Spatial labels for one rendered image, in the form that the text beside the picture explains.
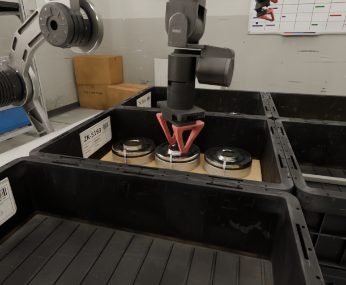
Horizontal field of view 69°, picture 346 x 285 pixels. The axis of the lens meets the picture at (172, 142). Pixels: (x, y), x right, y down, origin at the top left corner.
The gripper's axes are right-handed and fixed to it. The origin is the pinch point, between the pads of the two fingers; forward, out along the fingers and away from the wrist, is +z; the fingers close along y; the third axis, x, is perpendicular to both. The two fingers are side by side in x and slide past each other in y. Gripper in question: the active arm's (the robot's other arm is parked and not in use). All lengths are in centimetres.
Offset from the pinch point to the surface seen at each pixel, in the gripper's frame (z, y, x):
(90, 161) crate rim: -5.6, -10.2, 21.1
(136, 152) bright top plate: 1.4, 2.8, 8.9
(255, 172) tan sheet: 3.5, -12.5, -12.3
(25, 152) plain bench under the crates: 20, 54, 33
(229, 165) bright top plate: 0.5, -11.8, -5.2
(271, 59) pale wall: 8, 188, -244
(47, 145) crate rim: -5.1, -0.4, 26.3
